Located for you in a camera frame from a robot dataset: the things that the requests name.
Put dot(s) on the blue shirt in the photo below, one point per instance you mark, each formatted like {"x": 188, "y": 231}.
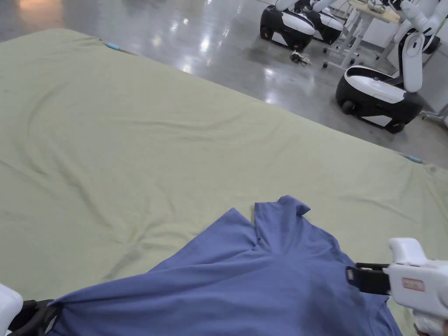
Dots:
{"x": 245, "y": 280}

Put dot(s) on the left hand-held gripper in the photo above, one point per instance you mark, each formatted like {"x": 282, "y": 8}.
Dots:
{"x": 8, "y": 304}

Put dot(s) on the bed with pale green sheet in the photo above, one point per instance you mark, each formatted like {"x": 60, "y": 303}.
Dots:
{"x": 140, "y": 140}

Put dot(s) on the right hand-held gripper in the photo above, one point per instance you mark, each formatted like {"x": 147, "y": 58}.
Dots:
{"x": 413, "y": 280}

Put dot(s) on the white and black wheeled robot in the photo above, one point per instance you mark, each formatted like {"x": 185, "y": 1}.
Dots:
{"x": 327, "y": 24}
{"x": 285, "y": 24}
{"x": 374, "y": 94}

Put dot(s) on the blue sheet clip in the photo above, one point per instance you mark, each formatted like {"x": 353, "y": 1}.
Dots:
{"x": 112, "y": 46}
{"x": 415, "y": 159}

